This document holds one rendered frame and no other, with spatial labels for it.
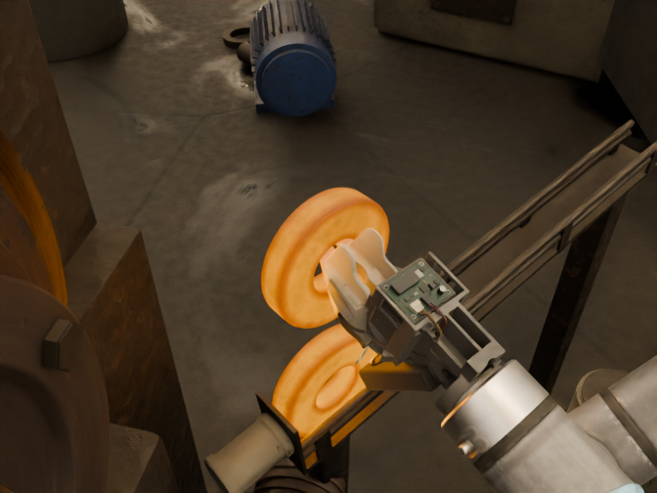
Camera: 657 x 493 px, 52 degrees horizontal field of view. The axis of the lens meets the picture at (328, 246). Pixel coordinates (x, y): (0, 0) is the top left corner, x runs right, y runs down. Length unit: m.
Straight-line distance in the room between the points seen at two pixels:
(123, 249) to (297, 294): 0.22
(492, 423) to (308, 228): 0.24
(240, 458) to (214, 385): 0.93
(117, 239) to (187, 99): 1.99
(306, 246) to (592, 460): 0.31
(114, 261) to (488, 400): 0.43
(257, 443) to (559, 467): 0.36
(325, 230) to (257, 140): 1.85
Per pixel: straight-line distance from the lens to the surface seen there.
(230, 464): 0.81
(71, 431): 0.38
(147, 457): 0.71
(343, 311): 0.65
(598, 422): 0.71
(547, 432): 0.60
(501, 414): 0.59
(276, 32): 2.51
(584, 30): 2.89
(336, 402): 0.87
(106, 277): 0.77
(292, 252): 0.64
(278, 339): 1.80
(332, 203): 0.66
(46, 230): 0.47
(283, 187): 2.27
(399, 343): 0.61
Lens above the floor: 1.40
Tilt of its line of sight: 43 degrees down
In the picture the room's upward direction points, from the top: straight up
